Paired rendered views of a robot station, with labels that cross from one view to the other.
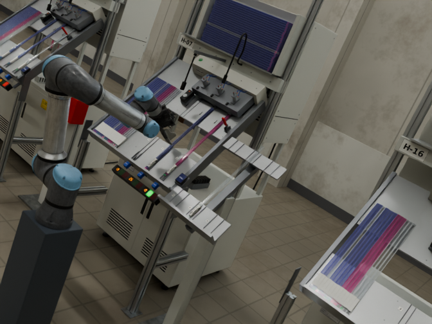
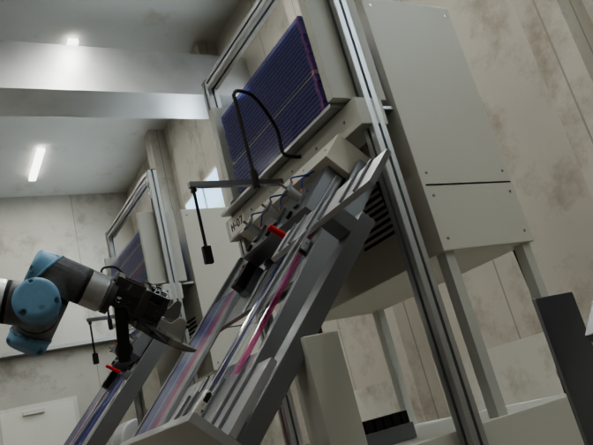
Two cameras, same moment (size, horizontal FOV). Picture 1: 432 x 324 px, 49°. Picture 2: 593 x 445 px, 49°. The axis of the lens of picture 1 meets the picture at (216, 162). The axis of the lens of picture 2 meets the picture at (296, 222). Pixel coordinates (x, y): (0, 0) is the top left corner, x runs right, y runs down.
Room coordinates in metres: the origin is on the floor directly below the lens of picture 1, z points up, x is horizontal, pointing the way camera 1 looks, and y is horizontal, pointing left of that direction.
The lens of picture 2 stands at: (1.18, -0.54, 0.71)
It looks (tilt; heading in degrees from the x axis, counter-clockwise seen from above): 17 degrees up; 25
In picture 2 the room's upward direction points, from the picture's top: 15 degrees counter-clockwise
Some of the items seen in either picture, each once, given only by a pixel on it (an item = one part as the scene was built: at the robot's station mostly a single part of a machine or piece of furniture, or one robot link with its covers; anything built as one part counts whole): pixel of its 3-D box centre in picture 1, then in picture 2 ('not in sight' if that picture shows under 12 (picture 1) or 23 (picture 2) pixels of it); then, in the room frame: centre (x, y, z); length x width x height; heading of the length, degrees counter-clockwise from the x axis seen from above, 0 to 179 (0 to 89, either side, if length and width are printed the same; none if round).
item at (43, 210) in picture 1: (56, 209); not in sight; (1.73, 0.53, 0.60); 0.15 x 0.15 x 0.10
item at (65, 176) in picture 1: (63, 183); not in sight; (1.74, 0.53, 0.72); 0.13 x 0.12 x 0.14; 50
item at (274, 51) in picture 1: (247, 34); (285, 114); (2.71, 0.11, 1.52); 0.51 x 0.13 x 0.27; 58
